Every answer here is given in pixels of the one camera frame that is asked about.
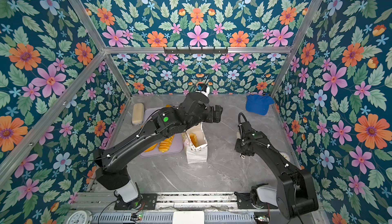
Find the white cartoon paper bag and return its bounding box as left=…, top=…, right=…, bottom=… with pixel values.
left=182, top=123, right=208, bottom=164

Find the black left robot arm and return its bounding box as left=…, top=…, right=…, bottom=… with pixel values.
left=93, top=92, right=223, bottom=209

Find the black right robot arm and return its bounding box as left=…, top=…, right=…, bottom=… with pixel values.
left=235, top=112, right=319, bottom=220

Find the ridged orange bread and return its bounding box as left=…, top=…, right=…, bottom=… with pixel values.
left=158, top=135, right=175, bottom=153

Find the large orange wedge bread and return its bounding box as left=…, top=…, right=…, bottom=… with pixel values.
left=144, top=143, right=158, bottom=153

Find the small analog clock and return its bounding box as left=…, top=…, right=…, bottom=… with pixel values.
left=280, top=152, right=291, bottom=162

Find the blue cap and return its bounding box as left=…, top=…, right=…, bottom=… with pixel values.
left=246, top=94, right=275, bottom=116

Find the lilac plastic tray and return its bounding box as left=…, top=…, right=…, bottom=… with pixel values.
left=140, top=107, right=183, bottom=158

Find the round white gauge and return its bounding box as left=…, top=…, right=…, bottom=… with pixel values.
left=66, top=210, right=92, bottom=224

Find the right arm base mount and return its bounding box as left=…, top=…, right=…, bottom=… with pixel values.
left=234, top=184, right=278, bottom=209

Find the black hook rail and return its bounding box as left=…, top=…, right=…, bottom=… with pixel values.
left=163, top=47, right=229, bottom=55

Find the white box on rail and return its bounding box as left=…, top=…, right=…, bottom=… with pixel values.
left=172, top=211, right=205, bottom=224

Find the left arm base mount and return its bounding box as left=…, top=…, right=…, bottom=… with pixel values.
left=114, top=193, right=158, bottom=211

